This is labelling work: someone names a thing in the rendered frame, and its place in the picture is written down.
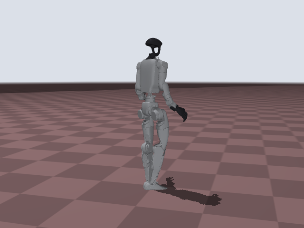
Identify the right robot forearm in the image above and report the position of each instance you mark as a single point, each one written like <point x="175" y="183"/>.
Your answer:
<point x="166" y="94"/>

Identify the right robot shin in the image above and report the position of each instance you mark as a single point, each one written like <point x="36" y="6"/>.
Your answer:
<point x="157" y="160"/>

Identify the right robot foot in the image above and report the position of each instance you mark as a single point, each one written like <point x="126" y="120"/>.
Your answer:
<point x="149" y="186"/>

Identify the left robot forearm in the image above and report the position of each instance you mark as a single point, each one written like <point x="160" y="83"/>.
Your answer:
<point x="140" y="94"/>

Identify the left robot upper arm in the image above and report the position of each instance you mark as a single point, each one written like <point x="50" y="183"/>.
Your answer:
<point x="137" y="85"/>

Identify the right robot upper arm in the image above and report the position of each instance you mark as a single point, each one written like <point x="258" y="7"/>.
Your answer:
<point x="162" y="66"/>

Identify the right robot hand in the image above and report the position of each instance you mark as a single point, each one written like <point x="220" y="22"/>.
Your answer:
<point x="180" y="111"/>

